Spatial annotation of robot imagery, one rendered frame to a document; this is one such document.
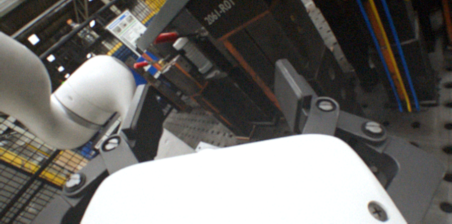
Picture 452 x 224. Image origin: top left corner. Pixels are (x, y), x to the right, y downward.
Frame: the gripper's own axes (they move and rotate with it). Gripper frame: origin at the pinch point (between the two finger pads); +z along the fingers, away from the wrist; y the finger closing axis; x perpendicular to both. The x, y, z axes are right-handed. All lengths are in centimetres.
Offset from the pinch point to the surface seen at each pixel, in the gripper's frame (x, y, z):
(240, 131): -45, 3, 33
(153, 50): -26, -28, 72
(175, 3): 3.4, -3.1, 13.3
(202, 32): -8.6, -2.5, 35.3
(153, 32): -0.9, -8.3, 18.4
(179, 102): -69, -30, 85
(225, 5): 2.2, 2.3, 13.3
